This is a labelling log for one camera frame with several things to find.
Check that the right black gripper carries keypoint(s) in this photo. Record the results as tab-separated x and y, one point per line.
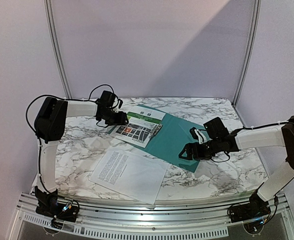
194	151

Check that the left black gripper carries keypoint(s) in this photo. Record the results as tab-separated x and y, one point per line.
121	121

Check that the right aluminium frame post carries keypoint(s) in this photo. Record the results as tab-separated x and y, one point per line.
248	51

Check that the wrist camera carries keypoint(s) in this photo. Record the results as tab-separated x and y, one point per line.
198	134
119	103

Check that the green map flyer sheet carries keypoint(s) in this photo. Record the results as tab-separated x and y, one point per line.
141	121

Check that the teal file folder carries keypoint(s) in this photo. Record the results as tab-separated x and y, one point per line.
171	139

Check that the left aluminium frame post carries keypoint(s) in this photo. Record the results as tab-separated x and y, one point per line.
56	48

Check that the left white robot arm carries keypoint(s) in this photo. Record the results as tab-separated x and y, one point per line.
49	127

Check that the white text paper sheet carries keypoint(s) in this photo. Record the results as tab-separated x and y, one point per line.
129	174

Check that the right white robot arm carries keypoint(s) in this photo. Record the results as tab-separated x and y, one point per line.
279	134

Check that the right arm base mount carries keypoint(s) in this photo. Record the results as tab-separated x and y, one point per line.
254	209

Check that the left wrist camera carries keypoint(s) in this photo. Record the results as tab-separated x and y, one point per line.
119	103

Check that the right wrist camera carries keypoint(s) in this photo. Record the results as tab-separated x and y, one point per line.
198	134

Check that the aluminium frame post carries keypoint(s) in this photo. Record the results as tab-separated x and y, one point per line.
248	51
56	48

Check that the aluminium front rail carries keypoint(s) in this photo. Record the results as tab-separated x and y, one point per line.
195	219

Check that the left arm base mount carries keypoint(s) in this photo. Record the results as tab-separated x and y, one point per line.
49	206

